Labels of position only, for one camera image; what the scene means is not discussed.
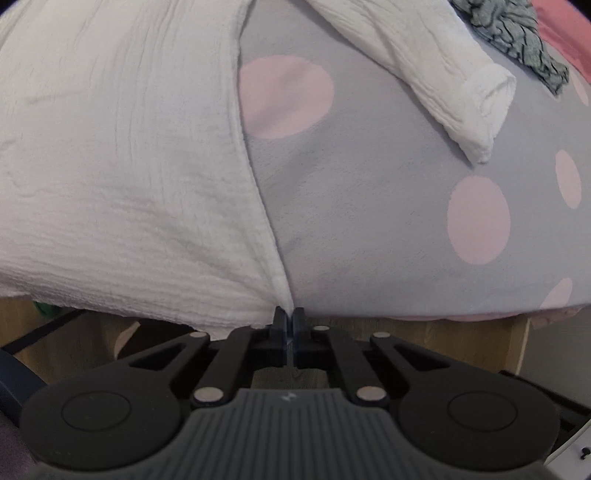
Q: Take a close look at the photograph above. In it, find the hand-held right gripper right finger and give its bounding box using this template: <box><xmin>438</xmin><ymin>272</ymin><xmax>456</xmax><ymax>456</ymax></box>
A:
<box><xmin>292</xmin><ymin>307</ymin><xmax>451</xmax><ymax>408</ymax></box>

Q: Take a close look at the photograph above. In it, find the black metal bar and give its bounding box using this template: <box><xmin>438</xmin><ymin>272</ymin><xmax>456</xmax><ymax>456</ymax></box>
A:
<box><xmin>501</xmin><ymin>369</ymin><xmax>591</xmax><ymax>435</ymax></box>
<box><xmin>0</xmin><ymin>308</ymin><xmax>88</xmax><ymax>356</ymax></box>

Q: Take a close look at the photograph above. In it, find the white crinkled garment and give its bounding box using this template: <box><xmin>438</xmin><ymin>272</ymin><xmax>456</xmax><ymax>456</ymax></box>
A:
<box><xmin>0</xmin><ymin>0</ymin><xmax>517</xmax><ymax>329</ymax></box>

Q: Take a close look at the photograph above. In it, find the grey striped garment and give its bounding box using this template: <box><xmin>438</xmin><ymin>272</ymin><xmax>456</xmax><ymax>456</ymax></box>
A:
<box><xmin>450</xmin><ymin>0</ymin><xmax>570</xmax><ymax>95</ymax></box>

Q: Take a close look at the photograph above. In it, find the white object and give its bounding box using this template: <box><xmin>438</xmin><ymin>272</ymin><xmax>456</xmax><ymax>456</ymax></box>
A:
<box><xmin>545</xmin><ymin>415</ymin><xmax>591</xmax><ymax>480</ymax></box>

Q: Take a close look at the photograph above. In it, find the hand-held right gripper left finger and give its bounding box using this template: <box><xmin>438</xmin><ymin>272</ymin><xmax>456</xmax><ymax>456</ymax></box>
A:
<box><xmin>120</xmin><ymin>307</ymin><xmax>289</xmax><ymax>408</ymax></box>

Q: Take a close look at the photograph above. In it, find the bed with pink dotted sheet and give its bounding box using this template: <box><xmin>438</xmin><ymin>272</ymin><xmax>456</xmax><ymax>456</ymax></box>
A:
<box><xmin>238</xmin><ymin>0</ymin><xmax>591</xmax><ymax>324</ymax></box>

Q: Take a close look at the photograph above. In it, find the pink pillow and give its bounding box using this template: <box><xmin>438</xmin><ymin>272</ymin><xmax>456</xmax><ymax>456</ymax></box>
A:
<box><xmin>531</xmin><ymin>0</ymin><xmax>591</xmax><ymax>84</ymax></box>

